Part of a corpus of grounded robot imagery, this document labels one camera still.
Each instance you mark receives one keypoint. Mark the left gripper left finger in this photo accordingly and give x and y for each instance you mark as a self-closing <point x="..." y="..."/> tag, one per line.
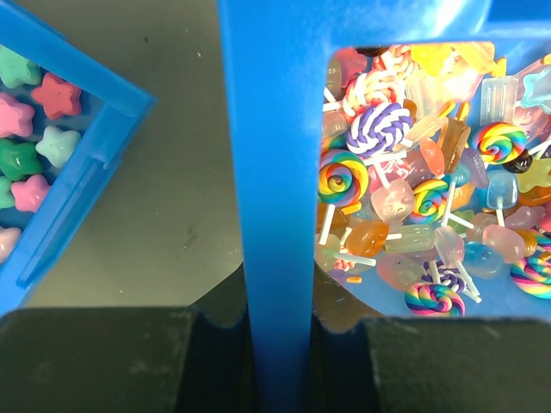
<point x="123" y="359"/>

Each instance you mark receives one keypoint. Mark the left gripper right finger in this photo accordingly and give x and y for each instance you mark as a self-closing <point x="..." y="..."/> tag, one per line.
<point x="362" y="361"/>

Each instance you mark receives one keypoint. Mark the blue candy bin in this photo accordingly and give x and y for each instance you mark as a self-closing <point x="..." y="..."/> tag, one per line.
<point x="275" y="55"/>
<point x="66" y="120"/>

